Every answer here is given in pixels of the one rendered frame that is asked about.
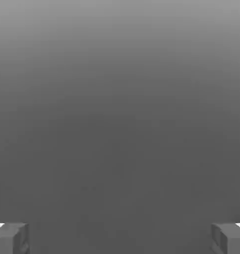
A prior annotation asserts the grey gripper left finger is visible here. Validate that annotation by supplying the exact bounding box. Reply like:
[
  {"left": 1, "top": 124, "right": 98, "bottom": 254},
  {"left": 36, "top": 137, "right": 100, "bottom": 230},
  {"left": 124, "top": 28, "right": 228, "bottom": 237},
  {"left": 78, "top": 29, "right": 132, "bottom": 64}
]
[{"left": 0, "top": 222, "right": 31, "bottom": 254}]

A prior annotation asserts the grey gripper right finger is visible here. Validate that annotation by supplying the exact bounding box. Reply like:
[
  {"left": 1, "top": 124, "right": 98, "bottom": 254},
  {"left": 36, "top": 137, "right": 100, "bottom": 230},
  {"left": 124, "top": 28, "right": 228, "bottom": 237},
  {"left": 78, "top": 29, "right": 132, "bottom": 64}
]
[{"left": 210, "top": 222, "right": 240, "bottom": 254}]

